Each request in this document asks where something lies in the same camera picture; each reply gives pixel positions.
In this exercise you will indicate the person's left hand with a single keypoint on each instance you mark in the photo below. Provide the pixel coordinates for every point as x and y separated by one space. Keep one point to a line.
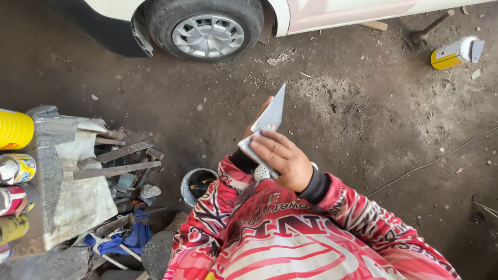
252 125

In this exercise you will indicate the person's right hand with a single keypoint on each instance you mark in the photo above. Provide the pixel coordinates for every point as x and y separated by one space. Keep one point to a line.
288 163

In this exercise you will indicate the person's left fingers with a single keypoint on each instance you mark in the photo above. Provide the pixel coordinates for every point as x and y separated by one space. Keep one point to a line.
267 105

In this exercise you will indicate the person's right fingers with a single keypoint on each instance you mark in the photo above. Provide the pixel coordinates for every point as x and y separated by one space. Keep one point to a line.
268 146

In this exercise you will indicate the grey metal putty spreader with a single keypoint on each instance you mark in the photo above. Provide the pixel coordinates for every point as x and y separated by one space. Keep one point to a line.
272 111

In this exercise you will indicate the grey sandpaper sheet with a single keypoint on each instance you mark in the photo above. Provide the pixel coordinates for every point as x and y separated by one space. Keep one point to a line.
249 149

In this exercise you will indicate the white perforated plastic item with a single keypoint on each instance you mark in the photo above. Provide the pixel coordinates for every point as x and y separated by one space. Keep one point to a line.
262 173

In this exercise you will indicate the metal bucket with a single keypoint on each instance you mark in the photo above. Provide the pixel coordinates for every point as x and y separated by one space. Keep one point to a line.
188 186

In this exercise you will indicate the car wheel with silver hubcap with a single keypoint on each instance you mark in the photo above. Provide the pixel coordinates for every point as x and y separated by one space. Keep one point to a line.
208 33

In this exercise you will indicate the person's red printed jersey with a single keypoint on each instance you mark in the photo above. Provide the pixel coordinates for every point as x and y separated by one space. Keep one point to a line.
280 241

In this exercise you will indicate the white car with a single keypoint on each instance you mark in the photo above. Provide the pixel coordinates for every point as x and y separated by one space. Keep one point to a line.
330 13

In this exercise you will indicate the small wood piece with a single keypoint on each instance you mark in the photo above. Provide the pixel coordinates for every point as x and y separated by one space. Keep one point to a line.
374 25

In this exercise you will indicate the heap of rusty tools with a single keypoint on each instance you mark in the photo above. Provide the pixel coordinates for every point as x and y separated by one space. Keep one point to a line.
124 171

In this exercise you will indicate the round grey stone disc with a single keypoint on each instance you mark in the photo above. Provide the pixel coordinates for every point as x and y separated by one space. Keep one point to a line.
157 254

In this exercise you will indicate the blue cloth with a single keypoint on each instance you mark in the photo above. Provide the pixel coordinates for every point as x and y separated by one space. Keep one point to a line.
138 238

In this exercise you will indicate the dark hammer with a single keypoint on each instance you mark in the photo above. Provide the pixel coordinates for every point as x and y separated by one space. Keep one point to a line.
422 34

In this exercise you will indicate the yellow and white can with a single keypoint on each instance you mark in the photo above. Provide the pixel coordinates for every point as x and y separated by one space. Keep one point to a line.
451 54

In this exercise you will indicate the grey worn workbench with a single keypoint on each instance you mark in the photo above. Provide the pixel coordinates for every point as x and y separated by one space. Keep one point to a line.
77 202

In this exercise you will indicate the white paper scrap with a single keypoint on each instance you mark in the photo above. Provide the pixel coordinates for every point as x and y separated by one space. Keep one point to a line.
476 74

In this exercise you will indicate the small black round object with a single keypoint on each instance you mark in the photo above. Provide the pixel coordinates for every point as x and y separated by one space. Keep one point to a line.
476 217

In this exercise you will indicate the can with yellow blue label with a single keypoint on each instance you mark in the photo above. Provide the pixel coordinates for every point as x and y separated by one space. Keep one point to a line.
19 168

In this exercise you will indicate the yellow ribbed plastic container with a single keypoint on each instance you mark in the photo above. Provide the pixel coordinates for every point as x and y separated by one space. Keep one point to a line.
15 130

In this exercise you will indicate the red and white can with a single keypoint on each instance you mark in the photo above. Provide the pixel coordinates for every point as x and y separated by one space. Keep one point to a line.
17 199

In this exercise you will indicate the olive yellow can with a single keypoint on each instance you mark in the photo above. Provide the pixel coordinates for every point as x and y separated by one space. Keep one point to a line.
13 228

